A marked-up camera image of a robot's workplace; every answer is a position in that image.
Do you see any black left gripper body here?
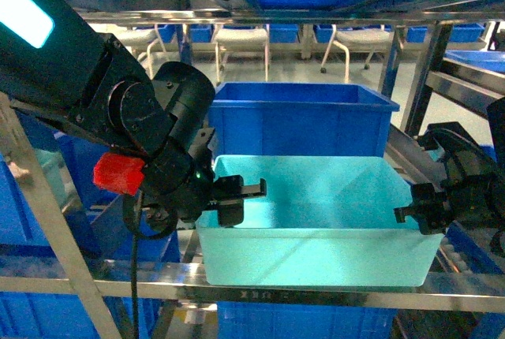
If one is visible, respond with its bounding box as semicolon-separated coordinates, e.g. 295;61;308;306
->
141;128;216;233

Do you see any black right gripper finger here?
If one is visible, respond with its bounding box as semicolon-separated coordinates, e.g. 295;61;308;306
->
417;215;450;235
394;183;447;224

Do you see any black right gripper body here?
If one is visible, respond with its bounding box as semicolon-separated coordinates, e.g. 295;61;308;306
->
417;121;504;230

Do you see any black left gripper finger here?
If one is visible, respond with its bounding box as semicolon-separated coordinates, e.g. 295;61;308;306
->
205;199;244;227
212;175;267;199

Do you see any teal plastic bin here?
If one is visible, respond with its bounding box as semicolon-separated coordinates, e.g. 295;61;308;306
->
196;155;443;287

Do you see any stainless steel shelf rack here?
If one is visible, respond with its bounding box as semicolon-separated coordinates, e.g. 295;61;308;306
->
0;0;505;339

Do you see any large blue bin centre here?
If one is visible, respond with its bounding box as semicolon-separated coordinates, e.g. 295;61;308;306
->
208;82;400;157

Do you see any blue bin lower left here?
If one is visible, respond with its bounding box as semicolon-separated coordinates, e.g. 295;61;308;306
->
0;114;127;249

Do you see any blue bin bottom centre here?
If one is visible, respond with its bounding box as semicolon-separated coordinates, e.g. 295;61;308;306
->
217;302;397;338

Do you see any grey chair left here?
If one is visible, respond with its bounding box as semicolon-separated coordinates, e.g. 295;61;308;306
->
116;24;173;79

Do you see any grey chair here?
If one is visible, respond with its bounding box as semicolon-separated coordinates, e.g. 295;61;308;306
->
211;24;271;86
320;24;393;84
116;24;173;79

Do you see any grey chair centre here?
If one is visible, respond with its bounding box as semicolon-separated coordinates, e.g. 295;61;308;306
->
211;24;271;86

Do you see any grey chair right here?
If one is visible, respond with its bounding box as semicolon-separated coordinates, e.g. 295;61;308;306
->
320;24;393;84

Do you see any blue bin bottom left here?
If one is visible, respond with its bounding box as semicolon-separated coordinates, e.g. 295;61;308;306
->
1;238;180;338

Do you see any black cable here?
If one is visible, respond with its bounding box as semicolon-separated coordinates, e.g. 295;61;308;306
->
122;192;178;339

